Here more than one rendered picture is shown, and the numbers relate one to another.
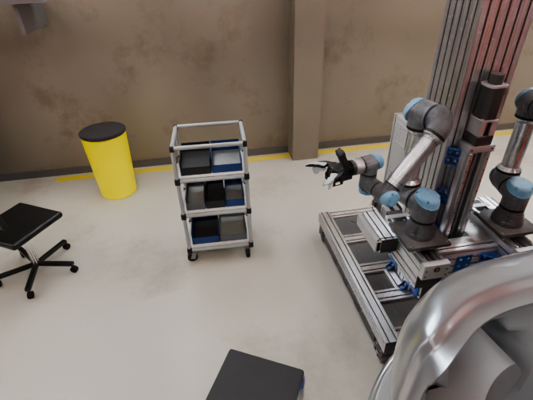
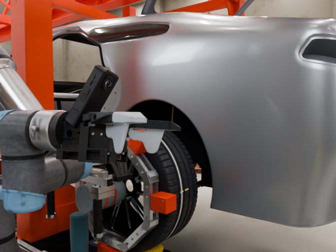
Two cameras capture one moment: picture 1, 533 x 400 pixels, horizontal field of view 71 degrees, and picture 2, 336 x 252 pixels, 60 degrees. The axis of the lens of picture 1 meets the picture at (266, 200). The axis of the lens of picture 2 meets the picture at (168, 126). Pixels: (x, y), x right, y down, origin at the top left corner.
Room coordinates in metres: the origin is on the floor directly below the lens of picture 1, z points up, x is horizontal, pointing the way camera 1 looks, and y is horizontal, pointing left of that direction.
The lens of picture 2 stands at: (1.72, 0.11, 1.25)
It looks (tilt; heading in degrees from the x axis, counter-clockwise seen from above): 3 degrees down; 224
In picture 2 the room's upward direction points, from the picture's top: straight up
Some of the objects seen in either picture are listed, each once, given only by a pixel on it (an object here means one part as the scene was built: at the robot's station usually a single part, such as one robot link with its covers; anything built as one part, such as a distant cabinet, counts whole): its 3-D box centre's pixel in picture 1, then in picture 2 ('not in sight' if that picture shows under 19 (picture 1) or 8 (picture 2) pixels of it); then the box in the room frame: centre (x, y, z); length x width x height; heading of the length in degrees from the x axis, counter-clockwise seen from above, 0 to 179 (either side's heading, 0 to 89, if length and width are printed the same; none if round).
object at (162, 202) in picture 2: not in sight; (163, 202); (0.83, -0.77, 0.85); 0.09 x 0.08 x 0.07; 97
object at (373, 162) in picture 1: (370, 163); (21, 131); (1.51, -0.48, 1.21); 0.11 x 0.08 x 0.09; 113
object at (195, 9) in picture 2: not in sight; (175, 14); (-1.56, -2.88, 2.67); 1.77 x 0.10 x 0.12; 97
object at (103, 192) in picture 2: not in sight; (103, 190); (1.06, -0.89, 0.93); 0.09 x 0.05 x 0.05; 7
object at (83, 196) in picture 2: not in sight; (101, 193); (0.95, -1.07, 0.85); 0.21 x 0.14 x 0.14; 7
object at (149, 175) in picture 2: not in sight; (112, 190); (0.88, -1.08, 0.85); 0.54 x 0.07 x 0.54; 97
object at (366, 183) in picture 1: (369, 183); (31, 179); (1.49, -0.48, 1.12); 0.11 x 0.08 x 0.11; 23
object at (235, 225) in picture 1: (215, 194); not in sight; (2.42, 0.39, 0.50); 0.54 x 0.42 x 1.00; 97
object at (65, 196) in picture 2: not in sight; (84, 192); (0.71, -1.64, 0.69); 0.52 x 0.17 x 0.35; 7
